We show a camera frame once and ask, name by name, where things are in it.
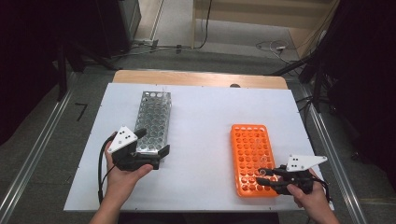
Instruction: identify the person's left hand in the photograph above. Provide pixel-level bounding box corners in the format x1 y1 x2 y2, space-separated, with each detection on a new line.
104 132 154 200

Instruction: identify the person's right hand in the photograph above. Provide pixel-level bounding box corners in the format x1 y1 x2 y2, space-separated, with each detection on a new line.
286 169 332 217

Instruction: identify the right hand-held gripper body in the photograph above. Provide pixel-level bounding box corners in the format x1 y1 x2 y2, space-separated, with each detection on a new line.
271 154 329 196

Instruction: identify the dark cabinet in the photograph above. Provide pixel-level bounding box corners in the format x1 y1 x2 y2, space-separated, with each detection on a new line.
92 0 143 59

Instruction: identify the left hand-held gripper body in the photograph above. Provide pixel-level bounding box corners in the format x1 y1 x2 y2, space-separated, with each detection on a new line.
107 125 162 172

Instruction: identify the grey floor cable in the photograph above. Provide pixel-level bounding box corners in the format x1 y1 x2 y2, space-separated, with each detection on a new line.
110 43 192 60

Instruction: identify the black metal stand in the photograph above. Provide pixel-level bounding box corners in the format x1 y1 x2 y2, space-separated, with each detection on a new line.
56 41 120 102
269 50 326 114

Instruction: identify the silver metal test tube rack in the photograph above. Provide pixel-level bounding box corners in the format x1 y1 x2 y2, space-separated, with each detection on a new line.
134 91 172 156

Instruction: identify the black floor cable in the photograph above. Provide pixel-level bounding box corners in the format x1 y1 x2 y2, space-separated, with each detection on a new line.
194 0 214 50

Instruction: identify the orange plastic test tube rack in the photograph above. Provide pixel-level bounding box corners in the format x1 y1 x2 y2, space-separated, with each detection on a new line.
230 123 281 198

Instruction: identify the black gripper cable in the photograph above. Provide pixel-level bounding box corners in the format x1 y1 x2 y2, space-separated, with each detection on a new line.
97 134 118 204
311 175 332 203

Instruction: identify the person's dark clothing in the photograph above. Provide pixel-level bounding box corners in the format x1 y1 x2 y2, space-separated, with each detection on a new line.
120 212 279 224

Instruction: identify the black curtain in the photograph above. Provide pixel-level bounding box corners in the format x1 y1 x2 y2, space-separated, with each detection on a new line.
311 0 396 188
0 0 106 147

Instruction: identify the aluminium floor rail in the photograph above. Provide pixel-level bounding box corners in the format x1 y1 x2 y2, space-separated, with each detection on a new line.
0 72 78 224
292 80 368 224

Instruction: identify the wooden table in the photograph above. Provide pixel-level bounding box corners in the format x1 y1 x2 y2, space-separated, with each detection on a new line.
112 69 289 91

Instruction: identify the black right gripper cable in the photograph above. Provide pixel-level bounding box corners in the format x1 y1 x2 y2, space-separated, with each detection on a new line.
311 175 332 203

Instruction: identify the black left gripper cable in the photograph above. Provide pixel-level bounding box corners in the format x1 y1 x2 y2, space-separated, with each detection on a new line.
97 134 118 204

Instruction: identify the white coiled floor cable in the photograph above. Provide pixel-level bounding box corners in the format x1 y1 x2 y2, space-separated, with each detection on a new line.
255 39 300 64

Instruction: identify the white table board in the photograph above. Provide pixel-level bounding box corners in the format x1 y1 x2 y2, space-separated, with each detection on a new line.
64 82 334 213

